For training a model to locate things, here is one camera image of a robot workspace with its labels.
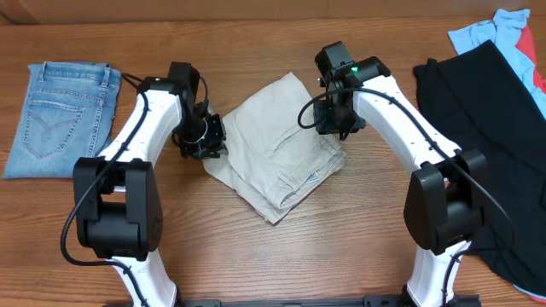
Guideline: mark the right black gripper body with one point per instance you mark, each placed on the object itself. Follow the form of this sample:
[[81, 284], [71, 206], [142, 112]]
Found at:
[[337, 118]]

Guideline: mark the light blue garment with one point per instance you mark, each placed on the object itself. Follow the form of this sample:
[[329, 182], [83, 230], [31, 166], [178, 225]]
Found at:
[[504, 31]]

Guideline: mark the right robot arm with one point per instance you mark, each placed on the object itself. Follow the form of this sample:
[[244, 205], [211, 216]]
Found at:
[[443, 209]]

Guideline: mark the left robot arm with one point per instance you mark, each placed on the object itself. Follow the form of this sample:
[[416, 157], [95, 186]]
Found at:
[[117, 220]]

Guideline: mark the beige khaki shorts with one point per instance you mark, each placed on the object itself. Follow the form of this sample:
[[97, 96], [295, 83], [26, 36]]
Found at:
[[273, 158]]

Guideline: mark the red garment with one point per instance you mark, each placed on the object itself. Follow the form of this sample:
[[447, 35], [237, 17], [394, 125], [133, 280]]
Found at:
[[527, 47]]

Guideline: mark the folded blue denim jeans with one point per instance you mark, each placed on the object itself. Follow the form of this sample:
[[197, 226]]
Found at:
[[67, 114]]

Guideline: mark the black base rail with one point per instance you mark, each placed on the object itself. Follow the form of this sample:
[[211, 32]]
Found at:
[[298, 302]]

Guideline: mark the black garment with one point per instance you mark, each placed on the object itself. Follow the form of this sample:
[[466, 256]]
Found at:
[[476, 100]]

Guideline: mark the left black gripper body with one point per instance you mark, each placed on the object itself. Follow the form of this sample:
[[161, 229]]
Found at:
[[198, 136]]

